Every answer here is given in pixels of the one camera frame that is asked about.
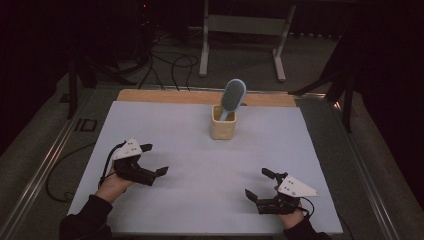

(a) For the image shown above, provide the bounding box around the dark equipment with red light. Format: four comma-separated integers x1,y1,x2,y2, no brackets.
134,0,156,38

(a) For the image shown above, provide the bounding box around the aluminium floor rail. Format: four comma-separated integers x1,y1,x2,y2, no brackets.
333,99,401,240
0,93,94,240
139,84,328,100

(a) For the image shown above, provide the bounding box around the white metal stand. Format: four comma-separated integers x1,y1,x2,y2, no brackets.
198,0,297,83

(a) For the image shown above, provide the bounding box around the person's left hand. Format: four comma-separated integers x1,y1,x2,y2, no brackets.
95,165,135,205

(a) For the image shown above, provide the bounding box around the long black floor cable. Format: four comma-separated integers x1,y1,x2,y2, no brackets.
45,142,96,203

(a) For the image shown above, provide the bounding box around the beige square cup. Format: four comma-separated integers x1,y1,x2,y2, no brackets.
210,104,238,141

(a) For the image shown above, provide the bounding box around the black tripod stand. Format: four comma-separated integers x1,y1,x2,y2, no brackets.
59,49,138,120

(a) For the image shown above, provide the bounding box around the black straight floor cable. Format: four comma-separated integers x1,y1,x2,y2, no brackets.
138,41,167,91

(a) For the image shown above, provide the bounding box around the white table mat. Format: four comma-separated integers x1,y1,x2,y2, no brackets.
68,100,344,235

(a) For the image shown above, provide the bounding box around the black rectangular frame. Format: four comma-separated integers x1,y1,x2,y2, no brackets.
73,118,99,133

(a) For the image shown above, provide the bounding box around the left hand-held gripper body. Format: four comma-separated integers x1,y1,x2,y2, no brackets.
112,137,158,187

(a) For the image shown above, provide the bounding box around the black looped floor cable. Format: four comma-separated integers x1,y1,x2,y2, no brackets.
170,54,200,92

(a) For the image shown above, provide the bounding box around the light blue hairbrush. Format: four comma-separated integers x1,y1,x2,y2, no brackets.
218,78,248,122

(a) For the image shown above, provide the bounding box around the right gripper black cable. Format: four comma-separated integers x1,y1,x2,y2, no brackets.
298,196,354,240

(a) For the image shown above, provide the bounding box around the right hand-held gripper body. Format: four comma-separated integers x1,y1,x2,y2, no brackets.
256,172,320,216

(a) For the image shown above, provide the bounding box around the black angled stand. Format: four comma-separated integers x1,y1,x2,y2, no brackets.
288,33,356,134

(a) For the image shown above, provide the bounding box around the person's right hand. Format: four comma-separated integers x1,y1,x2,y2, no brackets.
273,184,306,231

